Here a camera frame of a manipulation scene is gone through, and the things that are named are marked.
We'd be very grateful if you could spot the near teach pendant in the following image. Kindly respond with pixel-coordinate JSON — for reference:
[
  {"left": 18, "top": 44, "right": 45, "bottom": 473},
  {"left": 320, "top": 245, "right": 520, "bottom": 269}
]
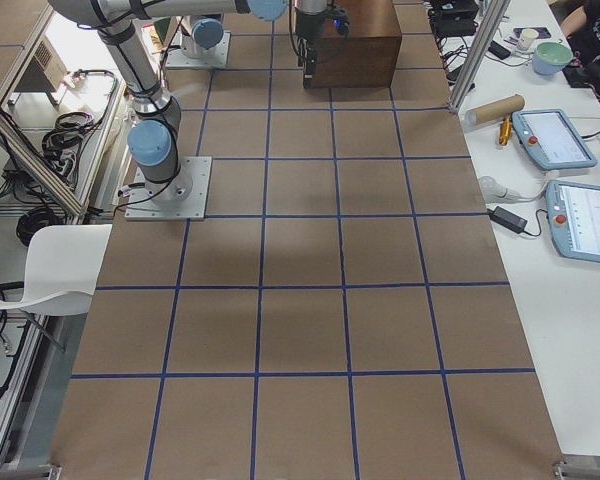
[{"left": 545, "top": 180, "right": 600, "bottom": 263}]

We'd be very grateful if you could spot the far teach pendant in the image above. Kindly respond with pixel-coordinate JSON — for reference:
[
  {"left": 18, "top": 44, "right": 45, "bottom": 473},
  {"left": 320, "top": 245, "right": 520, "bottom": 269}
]
[{"left": 511, "top": 109, "right": 598, "bottom": 171}]

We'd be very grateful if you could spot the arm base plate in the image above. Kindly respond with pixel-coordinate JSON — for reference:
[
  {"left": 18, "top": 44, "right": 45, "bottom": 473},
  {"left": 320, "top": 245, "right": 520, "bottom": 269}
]
[
  {"left": 166, "top": 30, "right": 231, "bottom": 70},
  {"left": 124, "top": 156, "right": 212, "bottom": 221}
]

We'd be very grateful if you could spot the cardboard tube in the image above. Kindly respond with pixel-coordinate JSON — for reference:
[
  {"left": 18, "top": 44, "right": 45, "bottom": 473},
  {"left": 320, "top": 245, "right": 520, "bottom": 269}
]
[{"left": 465, "top": 94, "right": 525, "bottom": 126}]

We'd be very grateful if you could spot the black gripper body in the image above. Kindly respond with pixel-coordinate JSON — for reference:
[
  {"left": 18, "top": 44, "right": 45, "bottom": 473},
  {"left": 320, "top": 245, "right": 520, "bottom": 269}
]
[{"left": 295, "top": 8, "right": 350, "bottom": 48}]

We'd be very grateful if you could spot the white paper cup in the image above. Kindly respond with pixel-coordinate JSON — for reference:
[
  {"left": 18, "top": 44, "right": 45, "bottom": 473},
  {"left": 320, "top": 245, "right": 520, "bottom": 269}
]
[{"left": 517, "top": 28, "right": 539, "bottom": 51}]

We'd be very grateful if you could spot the dark wooden drawer cabinet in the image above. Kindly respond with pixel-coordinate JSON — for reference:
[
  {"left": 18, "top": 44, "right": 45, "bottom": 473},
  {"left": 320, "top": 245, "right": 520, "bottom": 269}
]
[{"left": 303, "top": 0, "right": 402, "bottom": 89}]

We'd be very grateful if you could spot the seated person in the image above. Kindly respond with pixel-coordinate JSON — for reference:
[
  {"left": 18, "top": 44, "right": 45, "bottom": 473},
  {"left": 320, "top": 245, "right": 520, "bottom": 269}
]
[{"left": 560, "top": 1, "right": 600, "bottom": 66}]

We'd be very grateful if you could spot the aluminium frame post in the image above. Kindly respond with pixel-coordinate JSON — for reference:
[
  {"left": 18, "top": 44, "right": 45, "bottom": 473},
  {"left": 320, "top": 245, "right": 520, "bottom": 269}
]
[{"left": 448, "top": 0, "right": 510, "bottom": 113}]

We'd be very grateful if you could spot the yellow tool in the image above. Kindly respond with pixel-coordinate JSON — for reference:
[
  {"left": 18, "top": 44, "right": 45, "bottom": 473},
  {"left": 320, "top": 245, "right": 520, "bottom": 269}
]
[{"left": 498, "top": 115, "right": 512, "bottom": 146}]

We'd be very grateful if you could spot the green bowl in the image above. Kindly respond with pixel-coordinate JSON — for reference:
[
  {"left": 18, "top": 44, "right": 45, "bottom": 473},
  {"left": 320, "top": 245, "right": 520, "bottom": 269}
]
[{"left": 532, "top": 42, "right": 574, "bottom": 76}]

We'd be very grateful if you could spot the teach pendant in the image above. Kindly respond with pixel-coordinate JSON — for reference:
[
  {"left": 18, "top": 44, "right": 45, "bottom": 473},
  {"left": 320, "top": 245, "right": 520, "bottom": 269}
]
[
  {"left": 511, "top": 109, "right": 598, "bottom": 171},
  {"left": 545, "top": 180, "right": 600, "bottom": 263}
]

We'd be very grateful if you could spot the black power adapter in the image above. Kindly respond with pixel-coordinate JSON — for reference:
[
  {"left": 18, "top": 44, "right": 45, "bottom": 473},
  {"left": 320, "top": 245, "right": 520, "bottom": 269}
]
[{"left": 487, "top": 206, "right": 528, "bottom": 234}]

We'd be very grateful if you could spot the white chair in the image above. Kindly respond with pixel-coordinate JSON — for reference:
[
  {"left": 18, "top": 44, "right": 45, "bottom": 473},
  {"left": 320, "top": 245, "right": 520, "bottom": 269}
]
[{"left": 0, "top": 224, "right": 112, "bottom": 316}]

